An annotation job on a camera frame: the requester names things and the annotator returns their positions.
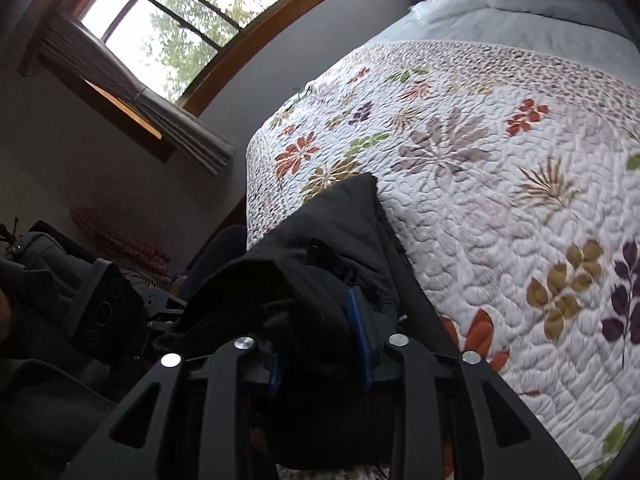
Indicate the floral quilted bedspread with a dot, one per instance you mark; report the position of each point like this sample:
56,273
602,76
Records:
500,185

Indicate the white pillow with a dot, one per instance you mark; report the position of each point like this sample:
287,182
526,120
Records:
525,25

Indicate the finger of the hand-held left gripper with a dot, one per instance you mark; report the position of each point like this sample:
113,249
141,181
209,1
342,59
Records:
162,303

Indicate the grey pleated curtain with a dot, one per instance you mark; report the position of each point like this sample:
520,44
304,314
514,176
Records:
150,110

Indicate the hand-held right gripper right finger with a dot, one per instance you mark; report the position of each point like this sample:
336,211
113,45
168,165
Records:
358,332

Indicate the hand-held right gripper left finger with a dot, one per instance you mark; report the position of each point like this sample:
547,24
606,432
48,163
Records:
274,377

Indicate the wooden framed side window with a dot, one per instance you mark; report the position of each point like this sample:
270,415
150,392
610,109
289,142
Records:
175,35

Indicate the black pants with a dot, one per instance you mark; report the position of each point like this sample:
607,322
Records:
310,220

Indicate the red checked cloth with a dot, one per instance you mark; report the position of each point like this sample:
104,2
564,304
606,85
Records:
120,245

